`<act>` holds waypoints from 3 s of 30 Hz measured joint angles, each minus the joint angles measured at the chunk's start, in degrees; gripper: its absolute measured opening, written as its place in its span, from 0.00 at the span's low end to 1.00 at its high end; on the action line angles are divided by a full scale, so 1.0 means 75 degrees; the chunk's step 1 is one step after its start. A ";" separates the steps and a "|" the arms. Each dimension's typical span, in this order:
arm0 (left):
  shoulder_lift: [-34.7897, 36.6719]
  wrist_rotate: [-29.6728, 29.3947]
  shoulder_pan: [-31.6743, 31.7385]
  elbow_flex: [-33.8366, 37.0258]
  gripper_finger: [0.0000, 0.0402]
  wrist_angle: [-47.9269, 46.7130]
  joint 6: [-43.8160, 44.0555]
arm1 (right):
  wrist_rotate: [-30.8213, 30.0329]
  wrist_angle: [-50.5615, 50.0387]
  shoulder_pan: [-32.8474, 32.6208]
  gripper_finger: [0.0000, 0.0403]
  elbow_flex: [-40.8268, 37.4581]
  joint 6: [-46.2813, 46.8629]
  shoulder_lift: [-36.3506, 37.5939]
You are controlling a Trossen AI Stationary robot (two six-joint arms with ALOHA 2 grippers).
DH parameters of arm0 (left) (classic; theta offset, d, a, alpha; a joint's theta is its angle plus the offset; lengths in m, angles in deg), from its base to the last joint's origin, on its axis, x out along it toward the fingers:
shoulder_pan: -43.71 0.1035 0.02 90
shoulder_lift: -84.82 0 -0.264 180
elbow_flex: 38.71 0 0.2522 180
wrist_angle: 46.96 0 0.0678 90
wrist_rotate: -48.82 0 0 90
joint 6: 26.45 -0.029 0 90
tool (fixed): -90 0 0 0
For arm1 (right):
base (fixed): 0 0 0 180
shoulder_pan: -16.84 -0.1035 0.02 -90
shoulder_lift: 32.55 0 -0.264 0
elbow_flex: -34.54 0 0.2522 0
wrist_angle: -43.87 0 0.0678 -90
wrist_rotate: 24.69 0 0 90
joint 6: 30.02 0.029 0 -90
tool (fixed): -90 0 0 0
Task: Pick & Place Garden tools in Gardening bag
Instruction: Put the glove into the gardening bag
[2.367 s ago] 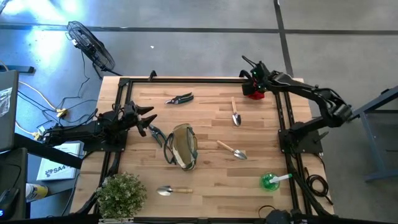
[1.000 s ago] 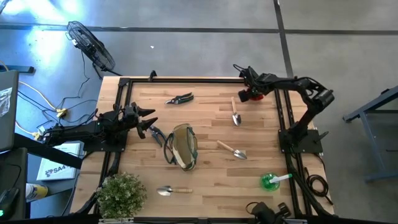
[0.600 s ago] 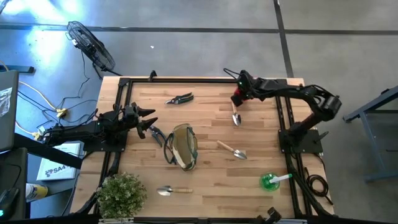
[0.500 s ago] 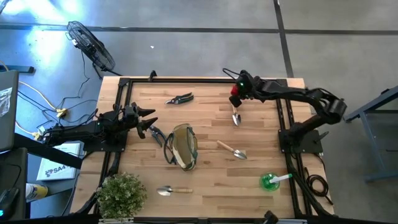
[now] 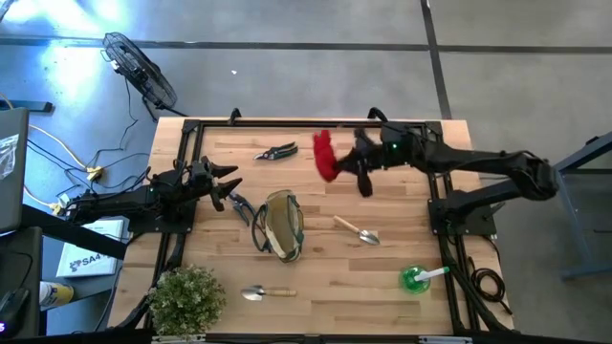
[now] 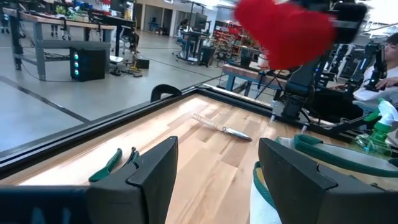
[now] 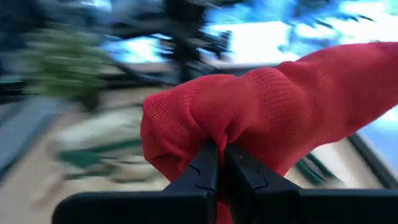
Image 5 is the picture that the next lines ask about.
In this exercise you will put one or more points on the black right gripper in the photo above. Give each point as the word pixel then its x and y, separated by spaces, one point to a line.
pixel 370 155

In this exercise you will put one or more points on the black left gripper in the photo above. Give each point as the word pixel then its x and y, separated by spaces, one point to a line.
pixel 201 179

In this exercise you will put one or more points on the red garden glove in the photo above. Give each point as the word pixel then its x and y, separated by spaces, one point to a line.
pixel 325 155

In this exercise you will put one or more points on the black pruning shears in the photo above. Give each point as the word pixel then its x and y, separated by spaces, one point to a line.
pixel 277 152

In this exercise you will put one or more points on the beige green-trimmed gardening bag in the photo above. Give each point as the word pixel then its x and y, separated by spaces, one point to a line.
pixel 282 224

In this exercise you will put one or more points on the green spray bottle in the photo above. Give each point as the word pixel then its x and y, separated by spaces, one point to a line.
pixel 413 281

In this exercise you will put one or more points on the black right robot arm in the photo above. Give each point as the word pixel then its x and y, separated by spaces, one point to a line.
pixel 478 160

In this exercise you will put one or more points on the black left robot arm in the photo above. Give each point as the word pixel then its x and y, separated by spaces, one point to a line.
pixel 119 200

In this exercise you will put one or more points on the clear plastic bag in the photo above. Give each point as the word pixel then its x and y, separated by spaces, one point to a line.
pixel 7 155

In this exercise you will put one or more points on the black table clamp hook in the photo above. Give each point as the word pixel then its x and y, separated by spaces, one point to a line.
pixel 377 110
pixel 235 111

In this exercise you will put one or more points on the small potted green shrub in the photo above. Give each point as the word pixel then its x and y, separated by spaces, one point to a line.
pixel 186 301

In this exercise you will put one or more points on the yellow power plug block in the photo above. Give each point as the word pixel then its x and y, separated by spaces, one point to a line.
pixel 94 173

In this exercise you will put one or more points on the black floor fan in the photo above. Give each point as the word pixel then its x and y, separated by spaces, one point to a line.
pixel 143 74

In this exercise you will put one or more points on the white printed cardboard box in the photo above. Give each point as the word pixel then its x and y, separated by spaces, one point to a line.
pixel 91 248

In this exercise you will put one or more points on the black slanted desk beam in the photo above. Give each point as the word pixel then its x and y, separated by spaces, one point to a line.
pixel 72 234

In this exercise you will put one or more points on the white power adapter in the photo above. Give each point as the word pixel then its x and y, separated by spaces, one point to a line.
pixel 61 205

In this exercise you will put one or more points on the yellow white spray can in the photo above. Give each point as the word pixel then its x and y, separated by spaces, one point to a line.
pixel 55 294

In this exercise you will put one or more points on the black desk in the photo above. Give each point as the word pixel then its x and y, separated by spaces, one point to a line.
pixel 31 263

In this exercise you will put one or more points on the black floor bar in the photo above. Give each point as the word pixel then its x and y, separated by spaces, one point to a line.
pixel 24 106

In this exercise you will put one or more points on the black computer mouse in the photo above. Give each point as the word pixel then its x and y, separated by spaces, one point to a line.
pixel 12 310

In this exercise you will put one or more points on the black aluminium table frame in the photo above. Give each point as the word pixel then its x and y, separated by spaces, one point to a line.
pixel 311 123

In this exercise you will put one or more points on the blue metal table frame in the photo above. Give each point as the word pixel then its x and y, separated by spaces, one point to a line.
pixel 574 222

